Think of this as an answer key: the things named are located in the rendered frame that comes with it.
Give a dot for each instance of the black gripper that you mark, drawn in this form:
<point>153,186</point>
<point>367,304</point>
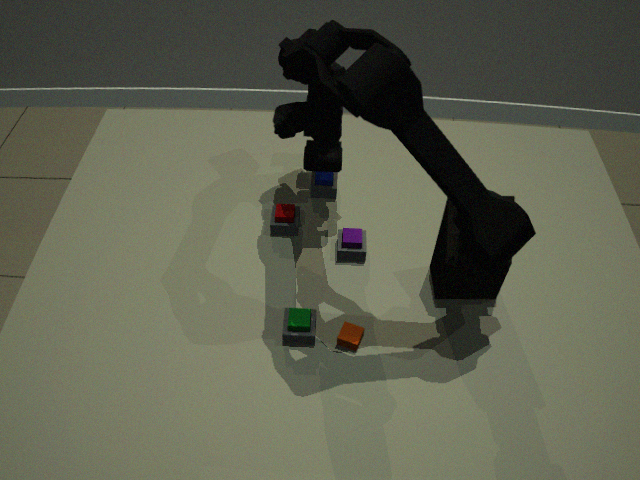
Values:
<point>324,152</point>

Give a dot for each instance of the blue button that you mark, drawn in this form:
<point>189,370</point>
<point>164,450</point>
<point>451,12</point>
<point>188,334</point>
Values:
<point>323,184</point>

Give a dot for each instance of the green button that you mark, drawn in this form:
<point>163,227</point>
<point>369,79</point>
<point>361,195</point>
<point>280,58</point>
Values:
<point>299,326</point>

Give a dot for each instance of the purple button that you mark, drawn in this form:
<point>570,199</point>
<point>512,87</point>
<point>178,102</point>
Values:
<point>351,244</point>

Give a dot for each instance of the orange block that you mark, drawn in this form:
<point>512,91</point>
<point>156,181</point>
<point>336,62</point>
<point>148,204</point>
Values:
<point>350,336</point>

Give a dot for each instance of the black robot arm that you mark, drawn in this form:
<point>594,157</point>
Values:
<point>381,88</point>

